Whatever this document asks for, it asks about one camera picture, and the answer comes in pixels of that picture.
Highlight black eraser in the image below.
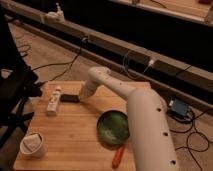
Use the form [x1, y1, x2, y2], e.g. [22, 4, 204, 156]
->
[60, 94, 80, 103]

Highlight white plastic bottle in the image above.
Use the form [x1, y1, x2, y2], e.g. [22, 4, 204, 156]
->
[46, 86, 61, 116]

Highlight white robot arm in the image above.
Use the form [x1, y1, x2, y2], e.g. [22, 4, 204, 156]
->
[79, 67, 181, 171]

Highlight green bowl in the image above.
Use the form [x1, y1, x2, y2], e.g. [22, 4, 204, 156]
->
[96, 110, 130, 145]

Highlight black chair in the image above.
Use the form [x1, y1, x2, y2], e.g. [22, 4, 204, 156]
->
[0, 6, 42, 149]

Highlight white cup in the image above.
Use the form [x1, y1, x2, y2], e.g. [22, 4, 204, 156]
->
[20, 132, 46, 158]

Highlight blue box on floor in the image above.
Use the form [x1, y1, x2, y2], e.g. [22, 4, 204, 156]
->
[169, 99, 188, 117]

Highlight black floor cable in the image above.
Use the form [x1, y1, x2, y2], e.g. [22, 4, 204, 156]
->
[14, 37, 90, 84]

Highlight white cable with plug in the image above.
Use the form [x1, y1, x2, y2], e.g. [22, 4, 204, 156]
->
[121, 46, 157, 81]

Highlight white object on rail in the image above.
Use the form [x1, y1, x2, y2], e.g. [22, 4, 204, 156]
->
[40, 4, 65, 23]

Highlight grey metal rail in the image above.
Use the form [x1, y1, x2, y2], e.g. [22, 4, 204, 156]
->
[0, 0, 213, 113]

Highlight black cables near box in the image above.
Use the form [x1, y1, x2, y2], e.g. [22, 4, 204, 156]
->
[166, 99, 213, 171]

